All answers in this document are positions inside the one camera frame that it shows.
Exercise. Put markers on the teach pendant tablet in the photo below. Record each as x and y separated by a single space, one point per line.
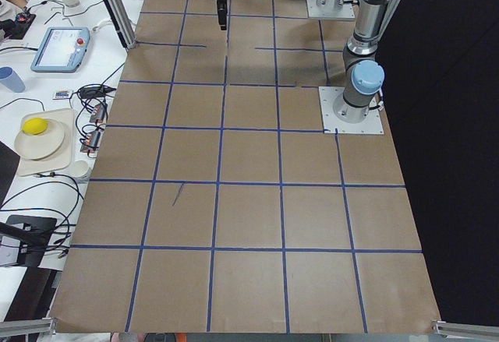
62 49

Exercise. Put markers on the small colourful card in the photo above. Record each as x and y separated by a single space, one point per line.
63 94

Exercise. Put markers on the yellow lemon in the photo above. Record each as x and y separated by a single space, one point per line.
35 126

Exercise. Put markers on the beige tray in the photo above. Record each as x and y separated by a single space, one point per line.
63 156

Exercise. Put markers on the blue plastic cup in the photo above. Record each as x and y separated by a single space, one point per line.
11 80

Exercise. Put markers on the beige plate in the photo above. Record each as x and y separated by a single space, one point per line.
34 147

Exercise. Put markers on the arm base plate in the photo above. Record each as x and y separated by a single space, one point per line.
340 118
338 10

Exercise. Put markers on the aluminium frame post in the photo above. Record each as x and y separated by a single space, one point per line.
121 23

